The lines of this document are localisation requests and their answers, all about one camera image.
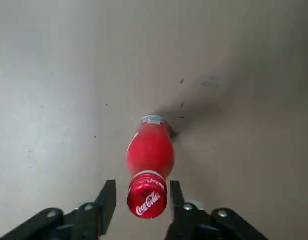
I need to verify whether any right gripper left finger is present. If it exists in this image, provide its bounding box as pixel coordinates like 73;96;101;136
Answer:
0;178;117;240

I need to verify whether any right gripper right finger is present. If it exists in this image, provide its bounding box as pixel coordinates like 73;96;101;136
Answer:
169;179;269;240

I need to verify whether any red cola bottle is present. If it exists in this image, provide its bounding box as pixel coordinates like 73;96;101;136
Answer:
125;113;176;220

